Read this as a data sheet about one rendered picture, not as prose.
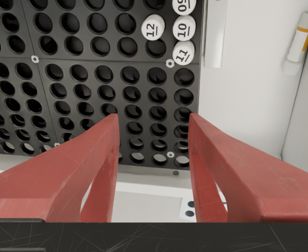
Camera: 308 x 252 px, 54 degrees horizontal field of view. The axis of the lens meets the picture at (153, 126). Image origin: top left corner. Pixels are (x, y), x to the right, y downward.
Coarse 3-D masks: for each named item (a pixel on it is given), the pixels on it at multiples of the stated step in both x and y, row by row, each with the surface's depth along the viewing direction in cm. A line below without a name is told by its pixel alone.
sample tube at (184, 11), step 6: (174, 0) 16; (180, 0) 16; (186, 0) 16; (192, 0) 16; (174, 6) 16; (180, 6) 16; (186, 6) 16; (192, 6) 16; (180, 12) 16; (186, 12) 16
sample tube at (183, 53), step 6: (180, 42) 18; (186, 42) 18; (192, 42) 18; (174, 48) 18; (180, 48) 17; (186, 48) 17; (192, 48) 17; (174, 54) 18; (180, 54) 17; (186, 54) 17; (192, 54) 17; (180, 60) 18; (186, 60) 18
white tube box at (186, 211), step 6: (180, 198) 45; (186, 198) 40; (192, 198) 40; (180, 204) 42; (186, 204) 41; (192, 204) 41; (180, 210) 41; (186, 210) 41; (192, 210) 41; (180, 216) 42; (186, 216) 42; (192, 216) 42
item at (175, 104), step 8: (200, 0) 17; (200, 8) 17; (176, 16) 18; (192, 16) 17; (200, 16) 17; (200, 24) 18; (200, 32) 18; (176, 40) 18; (192, 40) 18; (200, 40) 18; (200, 48) 18; (176, 64) 19; (176, 72) 20; (192, 72) 19; (176, 80) 20; (192, 80) 20; (176, 88) 20; (184, 88) 20; (192, 88) 20; (176, 96) 21; (192, 96) 20; (176, 104) 21; (184, 104) 21; (192, 104) 20; (192, 112) 21; (176, 120) 21; (184, 120) 22; (176, 136) 22; (184, 136) 22; (176, 152) 23; (184, 152) 23; (176, 160) 24; (176, 168) 24; (184, 168) 24
